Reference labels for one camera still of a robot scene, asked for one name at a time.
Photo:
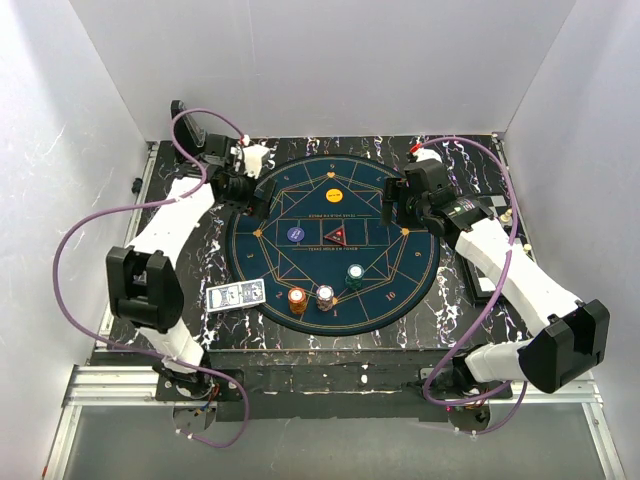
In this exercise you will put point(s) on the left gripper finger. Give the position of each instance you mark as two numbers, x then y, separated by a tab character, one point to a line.
258	207
266	188

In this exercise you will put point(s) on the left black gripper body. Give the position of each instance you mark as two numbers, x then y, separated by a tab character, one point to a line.
242	186

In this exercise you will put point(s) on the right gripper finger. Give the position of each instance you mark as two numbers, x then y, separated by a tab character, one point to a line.
391	189
387	212

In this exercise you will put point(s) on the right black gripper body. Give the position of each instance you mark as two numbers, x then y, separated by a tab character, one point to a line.
415	210

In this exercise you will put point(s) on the purple small blind button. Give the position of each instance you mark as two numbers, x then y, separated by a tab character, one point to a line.
295	234

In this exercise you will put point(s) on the yellow round dealer button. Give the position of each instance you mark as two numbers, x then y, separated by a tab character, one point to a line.
334	195

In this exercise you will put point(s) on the red black triangle marker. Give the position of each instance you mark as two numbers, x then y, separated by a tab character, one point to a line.
337	236

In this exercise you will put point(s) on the red yellow chip stack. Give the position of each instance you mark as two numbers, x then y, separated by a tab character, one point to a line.
297	300

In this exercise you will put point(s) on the blue white chip stack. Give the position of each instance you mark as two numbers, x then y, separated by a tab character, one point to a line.
324	297

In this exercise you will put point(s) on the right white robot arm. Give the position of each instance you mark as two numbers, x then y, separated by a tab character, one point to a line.
569	336

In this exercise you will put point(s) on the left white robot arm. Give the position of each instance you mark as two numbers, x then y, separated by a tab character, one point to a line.
142	283

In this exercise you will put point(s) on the black card shoe stand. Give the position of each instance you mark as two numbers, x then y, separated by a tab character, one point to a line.
190	135

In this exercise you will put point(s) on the green poker chip stack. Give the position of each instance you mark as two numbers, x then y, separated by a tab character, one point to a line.
354	276

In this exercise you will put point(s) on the round blue poker mat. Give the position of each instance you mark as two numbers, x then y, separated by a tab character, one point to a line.
399	265

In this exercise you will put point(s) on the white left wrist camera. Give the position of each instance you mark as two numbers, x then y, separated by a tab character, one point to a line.
252	159

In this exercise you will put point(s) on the aluminium frame rail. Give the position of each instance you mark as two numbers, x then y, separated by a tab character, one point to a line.
96	386

